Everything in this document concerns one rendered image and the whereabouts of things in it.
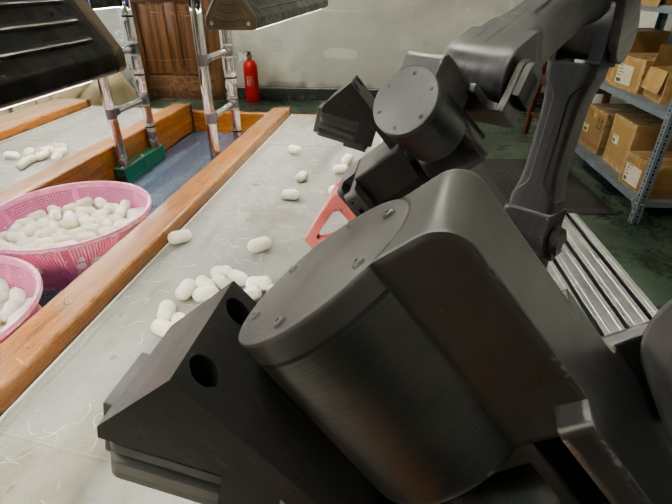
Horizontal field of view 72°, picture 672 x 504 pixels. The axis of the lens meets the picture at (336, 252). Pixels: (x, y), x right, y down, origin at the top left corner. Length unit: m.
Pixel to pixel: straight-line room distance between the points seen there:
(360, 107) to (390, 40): 4.55
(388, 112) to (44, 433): 0.43
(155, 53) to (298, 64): 1.45
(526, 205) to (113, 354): 0.57
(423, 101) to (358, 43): 4.61
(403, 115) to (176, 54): 4.98
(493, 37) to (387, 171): 0.15
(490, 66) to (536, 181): 0.28
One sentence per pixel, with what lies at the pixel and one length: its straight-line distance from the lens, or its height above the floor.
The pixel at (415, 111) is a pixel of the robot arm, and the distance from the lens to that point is 0.37.
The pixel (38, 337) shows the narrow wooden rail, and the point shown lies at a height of 0.76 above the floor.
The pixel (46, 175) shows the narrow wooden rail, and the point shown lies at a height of 0.76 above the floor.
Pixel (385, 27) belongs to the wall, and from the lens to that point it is 4.96.
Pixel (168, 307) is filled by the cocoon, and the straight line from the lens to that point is 0.61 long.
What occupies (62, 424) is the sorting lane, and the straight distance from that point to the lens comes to 0.54.
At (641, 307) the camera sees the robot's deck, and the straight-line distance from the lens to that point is 0.88.
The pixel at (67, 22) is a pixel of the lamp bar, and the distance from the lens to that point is 0.43.
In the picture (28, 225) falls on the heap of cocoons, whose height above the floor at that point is 0.75.
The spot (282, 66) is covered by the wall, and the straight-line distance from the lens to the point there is 5.09.
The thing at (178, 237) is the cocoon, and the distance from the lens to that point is 0.77.
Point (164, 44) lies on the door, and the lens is 5.35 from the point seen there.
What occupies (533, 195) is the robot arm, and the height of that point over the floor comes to 0.85.
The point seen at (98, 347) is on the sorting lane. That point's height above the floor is 0.74.
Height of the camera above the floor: 1.11
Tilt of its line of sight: 31 degrees down
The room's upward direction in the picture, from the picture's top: straight up
